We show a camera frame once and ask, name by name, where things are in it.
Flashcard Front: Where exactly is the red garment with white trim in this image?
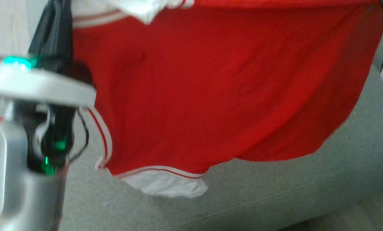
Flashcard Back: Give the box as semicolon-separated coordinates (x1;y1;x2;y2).
71;0;383;199

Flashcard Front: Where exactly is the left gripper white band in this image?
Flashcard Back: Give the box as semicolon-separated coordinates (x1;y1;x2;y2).
0;0;97;108

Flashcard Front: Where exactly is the large grey sofa seat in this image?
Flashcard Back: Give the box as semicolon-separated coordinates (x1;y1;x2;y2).
0;27;383;231

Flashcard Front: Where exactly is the thin black cable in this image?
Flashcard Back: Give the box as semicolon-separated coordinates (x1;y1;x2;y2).
70;108;90;161

